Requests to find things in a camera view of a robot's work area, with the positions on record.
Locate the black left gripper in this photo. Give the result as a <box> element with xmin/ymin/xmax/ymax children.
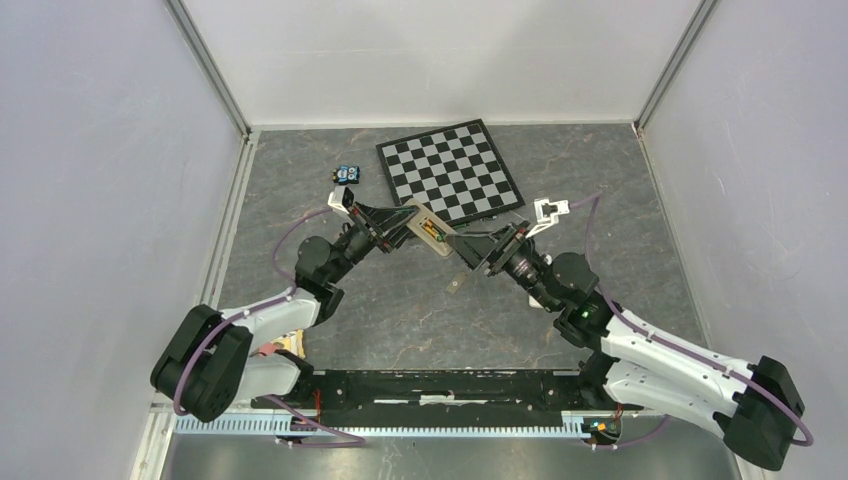
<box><xmin>326</xmin><ymin>200</ymin><xmax>424</xmax><ymax>284</ymax></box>

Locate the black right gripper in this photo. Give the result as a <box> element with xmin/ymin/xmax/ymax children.
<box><xmin>444</xmin><ymin>221</ymin><xmax>559</xmax><ymax>313</ymax></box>

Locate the gold green battery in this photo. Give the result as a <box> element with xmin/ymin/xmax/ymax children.
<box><xmin>422</xmin><ymin>223</ymin><xmax>444</xmax><ymax>242</ymax></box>

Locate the beige remote control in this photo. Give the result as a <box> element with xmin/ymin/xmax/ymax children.
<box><xmin>405</xmin><ymin>198</ymin><xmax>456</xmax><ymax>257</ymax></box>

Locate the beige battery cover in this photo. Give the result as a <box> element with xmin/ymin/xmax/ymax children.
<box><xmin>446</xmin><ymin>273</ymin><xmax>467</xmax><ymax>294</ymax></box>

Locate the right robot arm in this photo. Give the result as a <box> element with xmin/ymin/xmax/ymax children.
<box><xmin>443</xmin><ymin>223</ymin><xmax>811</xmax><ymax>471</ymax></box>

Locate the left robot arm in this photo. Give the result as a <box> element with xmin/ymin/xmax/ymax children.
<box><xmin>150</xmin><ymin>202</ymin><xmax>419</xmax><ymax>422</ymax></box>

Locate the small blue owl toy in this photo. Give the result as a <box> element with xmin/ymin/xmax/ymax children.
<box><xmin>332</xmin><ymin>165</ymin><xmax>361</xmax><ymax>185</ymax></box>

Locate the black white checkerboard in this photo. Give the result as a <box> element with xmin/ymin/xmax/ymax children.
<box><xmin>376</xmin><ymin>119</ymin><xmax>525</xmax><ymax>226</ymax></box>

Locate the pink orange card box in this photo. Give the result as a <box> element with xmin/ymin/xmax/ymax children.
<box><xmin>258</xmin><ymin>330</ymin><xmax>306</xmax><ymax>359</ymax></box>

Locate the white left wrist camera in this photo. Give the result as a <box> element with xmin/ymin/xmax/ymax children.
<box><xmin>327</xmin><ymin>185</ymin><xmax>354</xmax><ymax>218</ymax></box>

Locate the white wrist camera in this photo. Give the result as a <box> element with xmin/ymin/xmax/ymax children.
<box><xmin>526</xmin><ymin>198</ymin><xmax>570</xmax><ymax>238</ymax></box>
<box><xmin>327</xmin><ymin>185</ymin><xmax>354</xmax><ymax>218</ymax></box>

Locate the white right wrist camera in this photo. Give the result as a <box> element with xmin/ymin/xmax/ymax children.
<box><xmin>526</xmin><ymin>198</ymin><xmax>570</xmax><ymax>238</ymax></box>

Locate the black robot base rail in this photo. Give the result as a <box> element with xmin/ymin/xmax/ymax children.
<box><xmin>282</xmin><ymin>369</ymin><xmax>619</xmax><ymax>428</ymax></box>

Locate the white cable duct strip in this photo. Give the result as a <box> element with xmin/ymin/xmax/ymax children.
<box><xmin>174</xmin><ymin>411</ymin><xmax>620</xmax><ymax>440</ymax></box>

